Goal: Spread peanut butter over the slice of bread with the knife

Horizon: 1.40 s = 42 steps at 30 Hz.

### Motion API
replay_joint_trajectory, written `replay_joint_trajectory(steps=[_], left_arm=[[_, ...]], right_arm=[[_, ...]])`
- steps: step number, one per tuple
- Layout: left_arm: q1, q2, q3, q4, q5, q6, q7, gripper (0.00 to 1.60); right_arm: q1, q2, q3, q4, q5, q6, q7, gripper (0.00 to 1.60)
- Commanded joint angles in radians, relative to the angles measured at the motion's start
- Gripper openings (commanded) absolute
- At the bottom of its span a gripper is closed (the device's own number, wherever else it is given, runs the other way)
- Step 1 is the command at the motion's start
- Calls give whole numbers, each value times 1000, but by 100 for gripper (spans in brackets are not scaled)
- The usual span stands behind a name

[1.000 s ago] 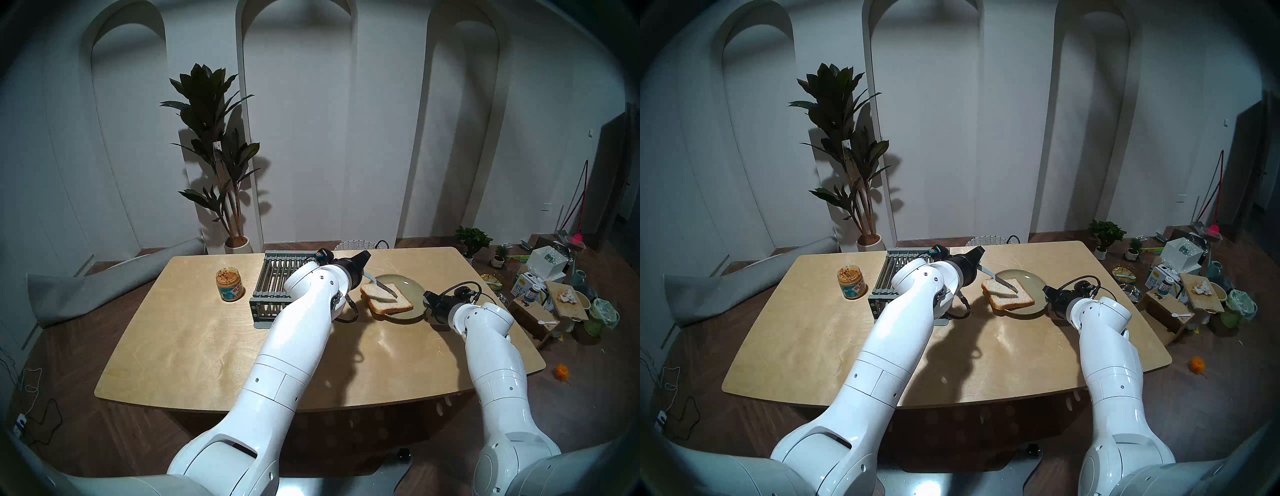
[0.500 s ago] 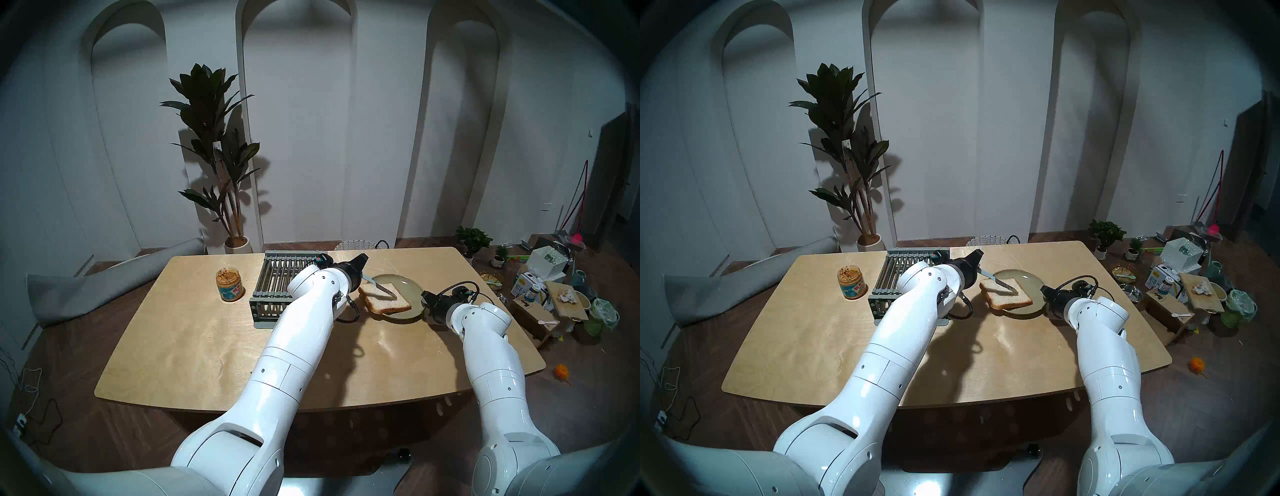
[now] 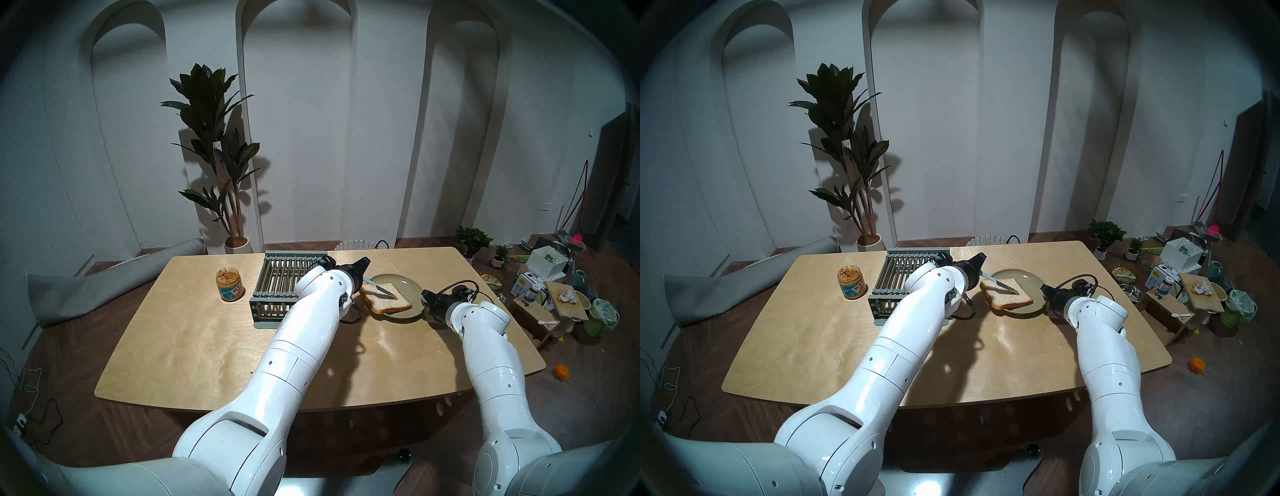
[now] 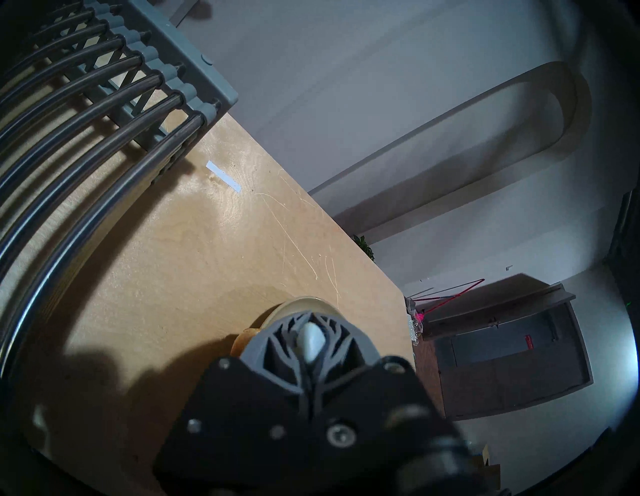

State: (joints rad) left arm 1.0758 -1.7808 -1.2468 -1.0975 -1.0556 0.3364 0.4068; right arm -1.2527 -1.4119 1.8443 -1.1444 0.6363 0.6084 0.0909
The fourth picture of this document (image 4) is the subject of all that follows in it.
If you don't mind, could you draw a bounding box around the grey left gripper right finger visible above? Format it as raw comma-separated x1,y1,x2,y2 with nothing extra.
307,310,471,481

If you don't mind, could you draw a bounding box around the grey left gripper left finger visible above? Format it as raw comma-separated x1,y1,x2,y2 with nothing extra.
152,310,321,481

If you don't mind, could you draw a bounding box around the pale blue butter knife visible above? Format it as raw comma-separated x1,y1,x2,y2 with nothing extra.
295,322,329,364

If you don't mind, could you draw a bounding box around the pale green ceramic plate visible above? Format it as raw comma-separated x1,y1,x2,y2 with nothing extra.
257,295,347,337

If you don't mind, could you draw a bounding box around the white bread slice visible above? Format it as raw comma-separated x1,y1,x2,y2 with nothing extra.
232,329,262,357

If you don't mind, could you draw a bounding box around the small bushy potted plant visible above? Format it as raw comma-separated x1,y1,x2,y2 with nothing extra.
354,235,377,263

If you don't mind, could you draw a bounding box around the white tape strip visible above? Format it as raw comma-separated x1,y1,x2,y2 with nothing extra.
206,161,243,195

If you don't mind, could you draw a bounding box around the grey metal dish rack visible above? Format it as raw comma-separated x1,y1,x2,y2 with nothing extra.
0,0,240,381

